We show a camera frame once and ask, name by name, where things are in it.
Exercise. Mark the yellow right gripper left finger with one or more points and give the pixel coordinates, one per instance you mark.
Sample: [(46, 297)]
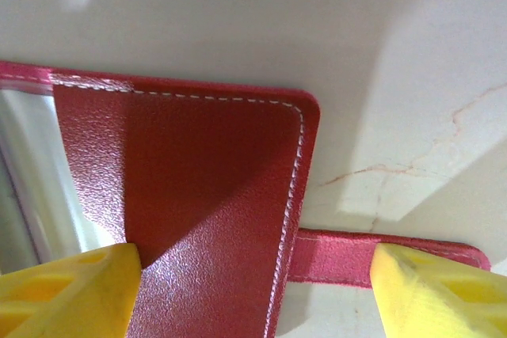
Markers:
[(67, 298)]

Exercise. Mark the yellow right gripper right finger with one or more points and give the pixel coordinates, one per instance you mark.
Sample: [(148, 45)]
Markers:
[(435, 302)]

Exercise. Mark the red leather card holder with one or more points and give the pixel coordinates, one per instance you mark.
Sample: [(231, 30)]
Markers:
[(206, 164)]

